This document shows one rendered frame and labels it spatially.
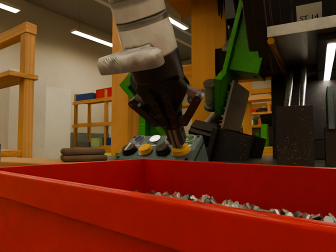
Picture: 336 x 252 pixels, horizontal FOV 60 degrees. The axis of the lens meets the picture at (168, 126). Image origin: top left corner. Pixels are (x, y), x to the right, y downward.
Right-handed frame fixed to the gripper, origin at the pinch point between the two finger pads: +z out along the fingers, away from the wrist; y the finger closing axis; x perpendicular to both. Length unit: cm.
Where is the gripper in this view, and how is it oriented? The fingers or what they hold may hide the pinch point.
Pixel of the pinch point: (176, 136)
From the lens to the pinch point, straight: 47.8
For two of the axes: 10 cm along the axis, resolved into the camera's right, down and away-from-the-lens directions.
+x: -3.7, 5.3, -7.6
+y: -8.9, 0.3, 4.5
